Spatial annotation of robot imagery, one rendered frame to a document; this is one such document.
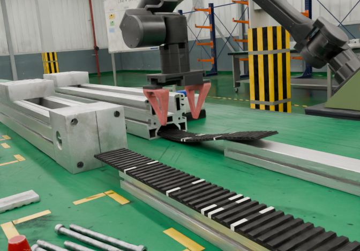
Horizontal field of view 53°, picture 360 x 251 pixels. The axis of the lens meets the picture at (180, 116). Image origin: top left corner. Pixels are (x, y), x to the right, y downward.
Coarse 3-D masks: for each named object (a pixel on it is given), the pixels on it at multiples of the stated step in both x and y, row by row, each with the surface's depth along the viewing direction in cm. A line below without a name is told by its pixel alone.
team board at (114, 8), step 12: (108, 0) 678; (120, 0) 662; (132, 0) 646; (108, 12) 684; (120, 12) 668; (108, 24) 689; (108, 36) 696; (120, 36) 679; (108, 48) 701; (120, 48) 685; (144, 48) 653; (156, 48) 631
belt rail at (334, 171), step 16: (224, 144) 60; (240, 144) 57; (256, 144) 55; (272, 144) 54; (288, 144) 54; (240, 160) 57; (256, 160) 54; (272, 160) 53; (288, 160) 49; (304, 160) 47; (320, 160) 46; (336, 160) 46; (352, 160) 45; (304, 176) 48; (320, 176) 46; (336, 176) 44; (352, 176) 42; (352, 192) 42
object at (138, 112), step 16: (64, 96) 117; (80, 96) 107; (96, 96) 94; (112, 96) 86; (128, 96) 81; (144, 96) 88; (176, 96) 78; (128, 112) 80; (144, 112) 74; (176, 112) 78; (128, 128) 82; (144, 128) 76; (176, 128) 80
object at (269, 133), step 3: (264, 132) 56; (267, 132) 56; (270, 132) 55; (273, 132) 55; (276, 132) 56; (252, 135) 55; (255, 135) 55; (258, 135) 54; (261, 135) 54; (264, 135) 54; (267, 135) 54; (270, 135) 55; (246, 138) 54; (249, 138) 54; (252, 138) 53; (255, 138) 53; (258, 138) 53; (261, 138) 54
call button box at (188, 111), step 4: (196, 96) 91; (184, 100) 89; (196, 100) 91; (204, 100) 93; (188, 104) 90; (196, 104) 91; (204, 104) 93; (188, 108) 90; (204, 108) 93; (188, 112) 90; (200, 112) 92; (204, 112) 93; (184, 116) 90; (188, 116) 90; (200, 116) 92; (204, 116) 93; (188, 120) 90
